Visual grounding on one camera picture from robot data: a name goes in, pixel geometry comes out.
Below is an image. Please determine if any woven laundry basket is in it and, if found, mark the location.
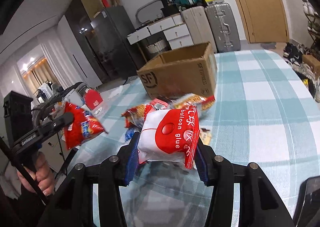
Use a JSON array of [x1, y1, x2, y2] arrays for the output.
[[146, 39, 170, 58]]

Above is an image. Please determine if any red yellow snack packet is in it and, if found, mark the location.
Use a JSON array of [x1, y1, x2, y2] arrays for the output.
[[121, 104, 151, 128]]

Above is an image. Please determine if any wooden door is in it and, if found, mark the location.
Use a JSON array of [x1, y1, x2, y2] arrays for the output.
[[236, 0, 289, 43]]

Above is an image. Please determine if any SF cardboard box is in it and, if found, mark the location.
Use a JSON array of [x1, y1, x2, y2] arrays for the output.
[[137, 42, 217, 98]]

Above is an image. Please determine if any white drawer cabinet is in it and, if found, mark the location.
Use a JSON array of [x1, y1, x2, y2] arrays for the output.
[[127, 14, 194, 49]]

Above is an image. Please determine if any left hand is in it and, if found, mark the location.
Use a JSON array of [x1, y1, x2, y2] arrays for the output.
[[17, 152, 55, 197]]

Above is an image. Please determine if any silver suitcase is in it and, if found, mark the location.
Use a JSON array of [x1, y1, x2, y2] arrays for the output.
[[205, 3, 241, 52]]

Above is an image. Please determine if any beige suitcase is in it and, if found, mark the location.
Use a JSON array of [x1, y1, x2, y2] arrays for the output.
[[181, 6, 217, 53]]

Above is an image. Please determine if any black refrigerator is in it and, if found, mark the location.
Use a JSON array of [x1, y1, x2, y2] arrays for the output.
[[91, 6, 146, 80]]

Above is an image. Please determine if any blue snack packet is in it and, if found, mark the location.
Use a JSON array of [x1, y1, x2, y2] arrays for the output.
[[125, 127, 137, 142]]

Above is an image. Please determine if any shoe rack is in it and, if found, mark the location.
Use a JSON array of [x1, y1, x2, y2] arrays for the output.
[[302, 0, 319, 54]]

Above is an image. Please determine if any red paper bag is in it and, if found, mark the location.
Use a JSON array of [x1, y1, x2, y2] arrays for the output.
[[84, 89, 103, 110]]

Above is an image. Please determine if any white red balloon glue packet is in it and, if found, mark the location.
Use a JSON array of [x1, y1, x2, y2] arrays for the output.
[[137, 105, 200, 169]]

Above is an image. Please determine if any teal checked tablecloth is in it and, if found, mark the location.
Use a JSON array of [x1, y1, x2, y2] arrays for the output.
[[67, 48, 320, 227]]

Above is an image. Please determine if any orange noodle snack bag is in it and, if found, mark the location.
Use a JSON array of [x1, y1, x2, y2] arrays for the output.
[[171, 93, 215, 113]]

